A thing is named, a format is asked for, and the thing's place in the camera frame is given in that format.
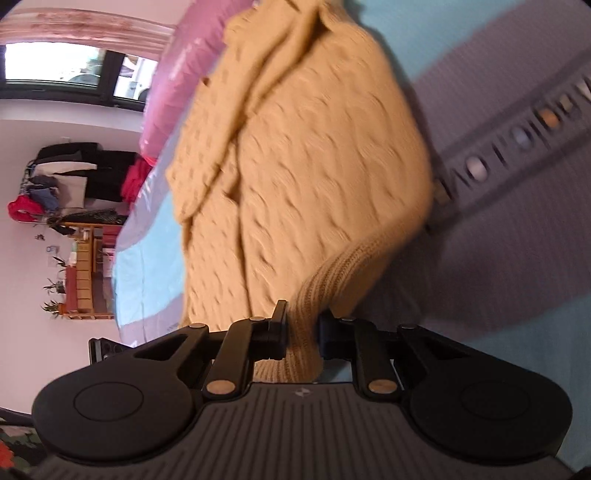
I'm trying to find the pink curtain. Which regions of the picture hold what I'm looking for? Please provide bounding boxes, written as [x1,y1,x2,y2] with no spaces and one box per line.
[0,9,176,61]

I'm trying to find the red garment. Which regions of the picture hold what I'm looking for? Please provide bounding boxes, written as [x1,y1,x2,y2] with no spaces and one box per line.
[7,195,40,223]

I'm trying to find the dark framed window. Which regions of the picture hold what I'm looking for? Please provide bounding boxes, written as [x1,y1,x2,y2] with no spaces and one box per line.
[0,44,160,112]

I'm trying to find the hanging dark clothes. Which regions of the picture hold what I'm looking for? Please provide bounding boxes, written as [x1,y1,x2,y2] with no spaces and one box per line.
[21,142,144,217]

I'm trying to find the green potted plants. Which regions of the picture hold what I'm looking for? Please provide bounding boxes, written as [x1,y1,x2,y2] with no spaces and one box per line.
[41,255,68,317]

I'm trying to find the dark floral cloth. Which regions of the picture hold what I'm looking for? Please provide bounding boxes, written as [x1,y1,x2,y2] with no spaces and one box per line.
[0,406,47,480]

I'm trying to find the purple floral bed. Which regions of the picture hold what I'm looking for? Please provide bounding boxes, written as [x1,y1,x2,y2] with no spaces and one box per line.
[139,0,259,163]

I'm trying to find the pink clothes pile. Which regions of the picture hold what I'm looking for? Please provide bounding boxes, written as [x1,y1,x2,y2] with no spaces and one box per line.
[121,157,155,202]

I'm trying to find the yellow cable-knit cardigan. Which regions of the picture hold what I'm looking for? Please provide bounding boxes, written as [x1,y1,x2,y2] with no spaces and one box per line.
[165,0,435,384]

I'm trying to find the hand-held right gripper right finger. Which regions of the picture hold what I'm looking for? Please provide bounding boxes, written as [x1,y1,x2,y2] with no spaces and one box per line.
[318,309,467,400]

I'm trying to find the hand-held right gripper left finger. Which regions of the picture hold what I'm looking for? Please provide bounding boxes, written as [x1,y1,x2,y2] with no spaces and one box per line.
[134,300,289,400]

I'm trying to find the wooden shelf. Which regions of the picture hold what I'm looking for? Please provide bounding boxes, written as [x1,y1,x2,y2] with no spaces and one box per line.
[58,222,126,321]

